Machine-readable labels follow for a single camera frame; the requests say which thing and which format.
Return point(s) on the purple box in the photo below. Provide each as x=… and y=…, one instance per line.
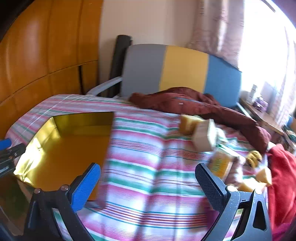
x=260, y=103

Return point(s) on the yellow knitted sock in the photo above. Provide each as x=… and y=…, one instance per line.
x=254, y=158

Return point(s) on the maroon padded jacket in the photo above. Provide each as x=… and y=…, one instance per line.
x=185, y=102

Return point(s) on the pink patterned curtain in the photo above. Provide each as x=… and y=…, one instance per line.
x=215, y=25

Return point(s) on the striped bedsheet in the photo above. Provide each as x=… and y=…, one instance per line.
x=150, y=162

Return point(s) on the red cloth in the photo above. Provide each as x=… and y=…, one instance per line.
x=284, y=180

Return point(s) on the black upright board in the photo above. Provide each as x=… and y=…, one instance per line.
x=119, y=60

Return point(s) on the gold storage box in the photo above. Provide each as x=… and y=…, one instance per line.
x=69, y=157

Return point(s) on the wooden desk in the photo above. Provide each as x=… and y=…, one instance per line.
x=263, y=118

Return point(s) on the yellow green carton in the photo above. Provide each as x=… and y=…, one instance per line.
x=222, y=162

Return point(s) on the beige cardboard box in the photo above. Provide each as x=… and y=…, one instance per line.
x=203, y=136

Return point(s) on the orange wooden wardrobe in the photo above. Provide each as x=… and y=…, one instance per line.
x=46, y=46

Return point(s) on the wide white box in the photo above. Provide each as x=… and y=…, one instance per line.
x=268, y=91

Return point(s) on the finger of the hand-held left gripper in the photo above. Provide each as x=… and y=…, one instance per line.
x=4, y=143

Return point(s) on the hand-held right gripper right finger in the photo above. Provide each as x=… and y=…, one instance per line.
x=209, y=185

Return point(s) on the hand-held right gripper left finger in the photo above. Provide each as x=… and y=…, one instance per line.
x=85, y=187

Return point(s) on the grey yellow blue headboard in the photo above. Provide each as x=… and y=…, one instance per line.
x=180, y=69

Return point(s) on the tall white box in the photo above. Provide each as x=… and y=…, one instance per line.
x=252, y=95

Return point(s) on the grey bed frame rail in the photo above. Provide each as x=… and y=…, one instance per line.
x=244, y=109
x=106, y=84

